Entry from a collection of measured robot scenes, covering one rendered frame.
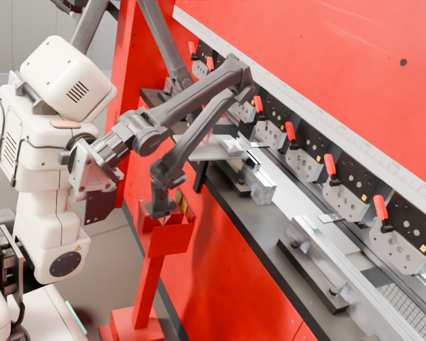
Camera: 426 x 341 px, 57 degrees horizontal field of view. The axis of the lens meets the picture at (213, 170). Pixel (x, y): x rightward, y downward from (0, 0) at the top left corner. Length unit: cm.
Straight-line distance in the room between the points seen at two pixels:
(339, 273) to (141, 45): 154
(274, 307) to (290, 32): 91
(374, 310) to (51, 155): 95
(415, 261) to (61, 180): 95
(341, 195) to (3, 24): 351
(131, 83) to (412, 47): 158
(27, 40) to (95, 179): 333
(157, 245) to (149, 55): 117
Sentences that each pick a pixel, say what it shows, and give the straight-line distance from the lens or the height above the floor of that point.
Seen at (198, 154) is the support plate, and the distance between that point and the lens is 150.
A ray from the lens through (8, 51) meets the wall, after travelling 424.
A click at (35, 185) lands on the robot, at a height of 104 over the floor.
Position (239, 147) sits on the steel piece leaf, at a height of 100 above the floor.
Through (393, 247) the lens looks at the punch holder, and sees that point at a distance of 113.
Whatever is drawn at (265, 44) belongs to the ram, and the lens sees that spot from 151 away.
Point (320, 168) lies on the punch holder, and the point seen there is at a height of 118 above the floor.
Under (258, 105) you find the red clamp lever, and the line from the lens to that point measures 144.
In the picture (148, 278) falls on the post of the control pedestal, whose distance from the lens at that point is 171.
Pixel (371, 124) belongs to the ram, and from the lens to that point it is 114.
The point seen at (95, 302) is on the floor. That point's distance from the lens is 220.
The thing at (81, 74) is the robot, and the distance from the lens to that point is 102.
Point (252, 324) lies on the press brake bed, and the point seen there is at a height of 60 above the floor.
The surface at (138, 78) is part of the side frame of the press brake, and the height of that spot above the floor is 93.
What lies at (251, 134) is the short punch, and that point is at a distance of 159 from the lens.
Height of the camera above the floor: 172
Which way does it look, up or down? 30 degrees down
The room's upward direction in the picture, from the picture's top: 17 degrees clockwise
